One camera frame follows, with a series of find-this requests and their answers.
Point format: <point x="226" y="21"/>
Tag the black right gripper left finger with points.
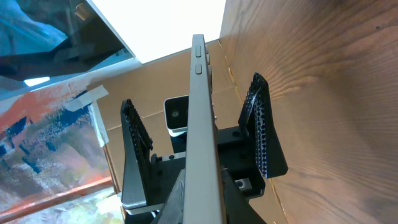
<point x="172" y="211"/>

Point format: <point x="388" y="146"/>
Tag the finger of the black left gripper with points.
<point x="137" y="147"/>
<point x="257" y="124"/>

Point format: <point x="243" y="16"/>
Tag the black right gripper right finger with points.
<point x="238" y="210"/>

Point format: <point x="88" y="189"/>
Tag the bronze Galaxy smartphone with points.
<point x="203" y="196"/>

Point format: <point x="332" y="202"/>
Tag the colourful painted board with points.
<point x="52" y="148"/>

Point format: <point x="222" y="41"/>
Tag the brown cardboard sheet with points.
<point x="148" y="87"/>

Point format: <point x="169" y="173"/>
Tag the dark glass window panel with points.
<point x="52" y="38"/>

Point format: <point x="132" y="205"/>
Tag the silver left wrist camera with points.
<point x="176" y="115"/>

